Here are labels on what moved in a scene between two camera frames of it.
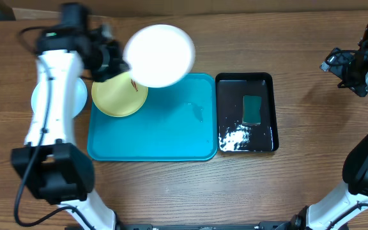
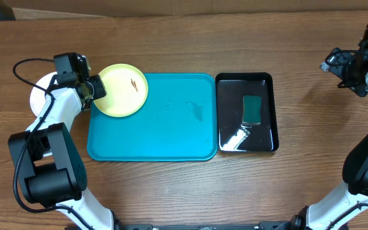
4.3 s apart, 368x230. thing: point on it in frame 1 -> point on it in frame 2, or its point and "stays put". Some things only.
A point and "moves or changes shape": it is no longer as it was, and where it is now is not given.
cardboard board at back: (26, 9) stays put
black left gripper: (115, 66) -> (100, 91)
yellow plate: (120, 96) stays put
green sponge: (252, 110) stays put
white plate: (159, 55) moves or changes shape
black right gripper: (361, 87) stays put
